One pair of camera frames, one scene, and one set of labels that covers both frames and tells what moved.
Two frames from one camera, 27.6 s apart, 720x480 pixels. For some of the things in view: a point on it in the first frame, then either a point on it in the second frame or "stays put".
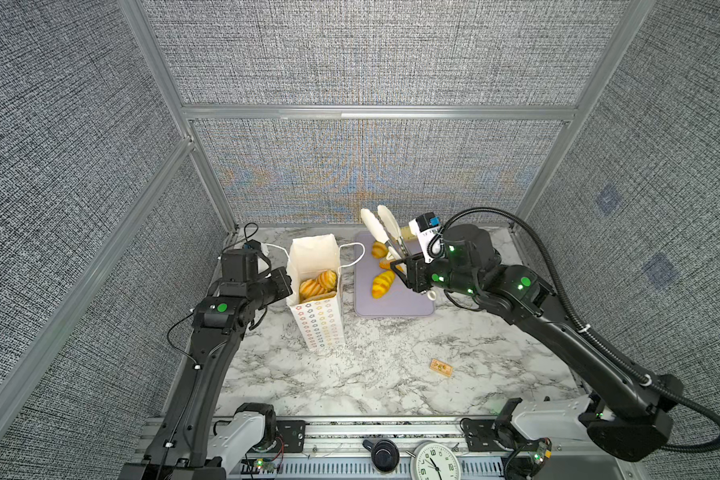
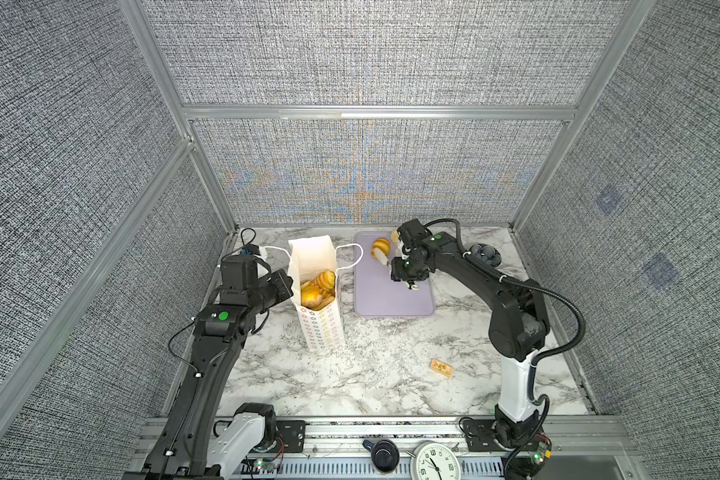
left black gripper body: x=270 y=289 stays put
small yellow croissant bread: x=379 y=249 stays put
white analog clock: x=435 y=461 stays put
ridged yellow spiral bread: x=310 y=288 -> x=326 y=279
